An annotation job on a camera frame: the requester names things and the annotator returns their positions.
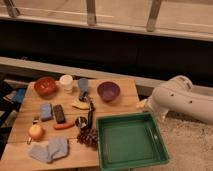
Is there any yellow banana piece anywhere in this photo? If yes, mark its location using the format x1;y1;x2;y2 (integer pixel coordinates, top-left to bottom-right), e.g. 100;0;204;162
72;100;89;110

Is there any orange carrot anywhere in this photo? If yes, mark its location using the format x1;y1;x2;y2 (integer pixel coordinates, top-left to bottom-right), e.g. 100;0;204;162
53;122;74;130

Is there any light blue towel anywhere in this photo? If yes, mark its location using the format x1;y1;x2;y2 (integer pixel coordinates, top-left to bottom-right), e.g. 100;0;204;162
29;137;69;163

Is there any white cup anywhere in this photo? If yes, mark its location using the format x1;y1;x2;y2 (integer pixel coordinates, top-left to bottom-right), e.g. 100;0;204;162
59;74;73;93

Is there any black rectangular block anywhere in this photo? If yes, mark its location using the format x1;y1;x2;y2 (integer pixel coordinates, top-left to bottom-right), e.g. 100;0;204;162
53;105;66;124

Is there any green plastic tray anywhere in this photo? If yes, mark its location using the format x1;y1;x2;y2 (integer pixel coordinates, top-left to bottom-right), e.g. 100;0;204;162
96;112;169;171

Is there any purple bowl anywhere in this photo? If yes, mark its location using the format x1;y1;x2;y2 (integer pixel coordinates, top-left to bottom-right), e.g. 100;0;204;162
97;81;120;102

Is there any small knife under apple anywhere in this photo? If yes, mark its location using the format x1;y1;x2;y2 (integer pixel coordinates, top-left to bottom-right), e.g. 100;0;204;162
27;116;39;145

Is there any black handled utensil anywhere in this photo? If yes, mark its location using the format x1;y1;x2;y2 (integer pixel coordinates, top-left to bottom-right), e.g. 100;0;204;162
79;92;95;129

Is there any bunch of dark grapes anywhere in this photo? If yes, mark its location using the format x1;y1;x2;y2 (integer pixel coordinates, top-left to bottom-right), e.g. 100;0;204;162
77;128;98;149

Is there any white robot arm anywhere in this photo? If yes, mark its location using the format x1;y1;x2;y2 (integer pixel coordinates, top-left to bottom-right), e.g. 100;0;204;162
136;75;213;125

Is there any round black white object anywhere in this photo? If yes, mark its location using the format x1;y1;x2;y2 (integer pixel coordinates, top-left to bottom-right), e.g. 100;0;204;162
75;117;87;128

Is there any red bowl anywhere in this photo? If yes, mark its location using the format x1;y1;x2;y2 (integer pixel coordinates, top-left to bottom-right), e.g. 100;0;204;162
34;77;57;96

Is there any blue sponge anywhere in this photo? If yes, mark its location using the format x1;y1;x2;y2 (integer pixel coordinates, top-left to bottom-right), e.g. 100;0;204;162
40;103;53;121

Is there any yellow apple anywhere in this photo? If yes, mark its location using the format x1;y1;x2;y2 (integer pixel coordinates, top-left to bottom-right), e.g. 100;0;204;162
28;124;44;140

